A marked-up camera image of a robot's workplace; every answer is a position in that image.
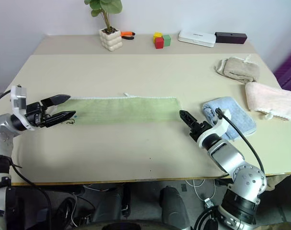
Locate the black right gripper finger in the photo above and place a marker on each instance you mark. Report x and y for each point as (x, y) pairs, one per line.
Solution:
(185, 121)
(185, 114)

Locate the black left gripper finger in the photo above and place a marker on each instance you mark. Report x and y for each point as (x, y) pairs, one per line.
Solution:
(57, 99)
(60, 117)

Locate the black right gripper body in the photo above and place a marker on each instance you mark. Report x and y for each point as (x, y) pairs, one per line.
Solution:
(200, 128)

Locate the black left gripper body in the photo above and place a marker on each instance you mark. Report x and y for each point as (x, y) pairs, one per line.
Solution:
(34, 115)

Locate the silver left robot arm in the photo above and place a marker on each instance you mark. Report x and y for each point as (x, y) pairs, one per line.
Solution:
(2, 134)

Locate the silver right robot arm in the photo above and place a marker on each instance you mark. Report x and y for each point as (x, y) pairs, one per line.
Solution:
(228, 155)

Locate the folded blue towel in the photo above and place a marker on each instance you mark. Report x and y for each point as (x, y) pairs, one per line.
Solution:
(238, 115)

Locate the long green towel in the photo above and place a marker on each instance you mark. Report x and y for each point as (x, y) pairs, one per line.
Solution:
(124, 110)

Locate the folded beige towel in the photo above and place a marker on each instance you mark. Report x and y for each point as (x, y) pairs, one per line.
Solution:
(238, 69)

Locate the folded pink towel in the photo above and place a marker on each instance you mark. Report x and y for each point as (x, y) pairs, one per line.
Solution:
(267, 98)

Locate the green cube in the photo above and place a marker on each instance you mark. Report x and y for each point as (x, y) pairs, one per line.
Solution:
(167, 40)

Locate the red cube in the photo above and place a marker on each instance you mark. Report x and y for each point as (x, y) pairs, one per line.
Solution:
(159, 43)

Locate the flat white box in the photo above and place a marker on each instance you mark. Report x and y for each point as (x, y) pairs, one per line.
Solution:
(197, 38)

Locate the cream bubble plant pot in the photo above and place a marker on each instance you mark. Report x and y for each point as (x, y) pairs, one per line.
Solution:
(110, 40)

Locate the dark grey rounded shape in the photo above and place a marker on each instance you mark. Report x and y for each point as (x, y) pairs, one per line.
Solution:
(112, 201)
(174, 206)

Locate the yellow cube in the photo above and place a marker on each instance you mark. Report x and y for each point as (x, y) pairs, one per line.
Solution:
(157, 35)

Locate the dark purple box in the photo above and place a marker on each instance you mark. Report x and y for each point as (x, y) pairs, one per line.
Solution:
(230, 37)

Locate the green leafy plant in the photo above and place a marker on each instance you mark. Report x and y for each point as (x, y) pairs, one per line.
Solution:
(104, 7)

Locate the purple ribbed object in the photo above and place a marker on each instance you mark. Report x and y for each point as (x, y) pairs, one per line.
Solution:
(287, 69)

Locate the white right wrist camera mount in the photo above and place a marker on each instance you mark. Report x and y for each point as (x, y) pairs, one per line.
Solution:
(221, 124)

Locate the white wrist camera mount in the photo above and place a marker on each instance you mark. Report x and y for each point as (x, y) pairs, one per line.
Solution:
(221, 124)
(18, 95)

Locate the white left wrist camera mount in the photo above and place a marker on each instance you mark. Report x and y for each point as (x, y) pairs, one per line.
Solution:
(18, 95)

